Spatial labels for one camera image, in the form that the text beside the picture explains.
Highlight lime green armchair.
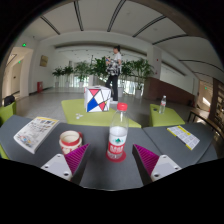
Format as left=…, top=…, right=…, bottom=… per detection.
left=0, top=101, right=17, bottom=127

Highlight framed wall picture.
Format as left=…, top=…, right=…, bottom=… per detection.
left=39, top=54, right=49, bottom=68

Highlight white red blue cube box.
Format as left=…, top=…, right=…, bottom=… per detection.
left=83, top=85, right=112, bottom=113

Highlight flat round red coaster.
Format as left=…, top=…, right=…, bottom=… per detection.
left=105, top=150, right=127, bottom=164

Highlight brown reception counter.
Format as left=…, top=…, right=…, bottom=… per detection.
left=143, top=77, right=196, bottom=106

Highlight wooden shelf unit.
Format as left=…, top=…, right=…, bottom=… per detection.
left=209, top=78, right=224, bottom=124

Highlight small clear water bottle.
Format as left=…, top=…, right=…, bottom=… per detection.
left=158, top=95, right=167, bottom=115

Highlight printed white newspaper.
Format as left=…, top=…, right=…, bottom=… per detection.
left=13, top=116, right=60, bottom=155

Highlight dark framed bench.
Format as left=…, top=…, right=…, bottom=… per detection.
left=186, top=106, right=224, bottom=136

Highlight large lime green table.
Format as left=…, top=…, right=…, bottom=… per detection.
left=60, top=98, right=143, bottom=129

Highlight red fire cabinet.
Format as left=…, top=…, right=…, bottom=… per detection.
left=36, top=81, right=44, bottom=94

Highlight potted green plants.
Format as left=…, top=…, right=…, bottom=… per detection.
left=52, top=56, right=155, bottom=99

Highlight yellow and white leaflet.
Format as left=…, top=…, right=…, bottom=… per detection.
left=166, top=125, right=201, bottom=151

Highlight person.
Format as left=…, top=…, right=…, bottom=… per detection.
left=104, top=44, right=123, bottom=102

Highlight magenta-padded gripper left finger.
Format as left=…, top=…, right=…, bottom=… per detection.
left=40, top=143, right=92, bottom=186

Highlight small lime green table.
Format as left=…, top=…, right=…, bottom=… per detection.
left=148, top=103, right=186, bottom=128

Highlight clear red-capped water bottle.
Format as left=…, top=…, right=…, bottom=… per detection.
left=107, top=102, right=130, bottom=161

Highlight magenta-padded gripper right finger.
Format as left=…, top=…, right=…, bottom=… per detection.
left=131, top=143, right=183, bottom=186

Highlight red and white cup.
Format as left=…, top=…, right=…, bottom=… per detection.
left=58, top=130, right=84, bottom=155

